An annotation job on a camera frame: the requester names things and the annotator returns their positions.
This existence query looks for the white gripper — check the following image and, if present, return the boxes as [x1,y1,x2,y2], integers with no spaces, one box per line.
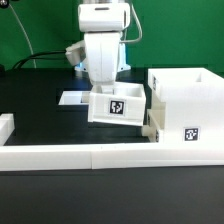
[78,3,130,94]

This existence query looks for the white drawer box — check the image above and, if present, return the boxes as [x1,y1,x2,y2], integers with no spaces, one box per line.
[88,82,146,126]
[141,103,165,143]

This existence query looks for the white drawer cabinet frame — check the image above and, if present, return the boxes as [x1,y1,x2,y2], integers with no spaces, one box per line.
[148,68,224,144]

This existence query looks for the white front drawer box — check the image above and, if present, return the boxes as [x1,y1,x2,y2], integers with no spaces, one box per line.
[141,103,165,143]

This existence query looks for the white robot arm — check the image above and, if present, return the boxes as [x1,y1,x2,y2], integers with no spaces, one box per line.
[78,0,130,93]

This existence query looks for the white marker tag sheet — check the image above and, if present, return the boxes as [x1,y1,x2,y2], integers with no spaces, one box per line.
[59,91,90,106]

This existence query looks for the white U-shaped fence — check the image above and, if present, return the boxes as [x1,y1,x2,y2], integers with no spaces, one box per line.
[0,114,224,171]

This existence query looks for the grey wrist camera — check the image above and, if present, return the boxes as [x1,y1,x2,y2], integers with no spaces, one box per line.
[65,41,86,66]

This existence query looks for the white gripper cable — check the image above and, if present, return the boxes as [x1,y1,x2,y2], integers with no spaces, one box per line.
[121,3,144,44]

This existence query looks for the black cables at base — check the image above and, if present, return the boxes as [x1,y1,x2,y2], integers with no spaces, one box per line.
[11,49,73,70]

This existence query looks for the grey thin cable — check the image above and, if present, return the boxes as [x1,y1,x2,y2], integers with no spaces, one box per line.
[7,3,38,69]

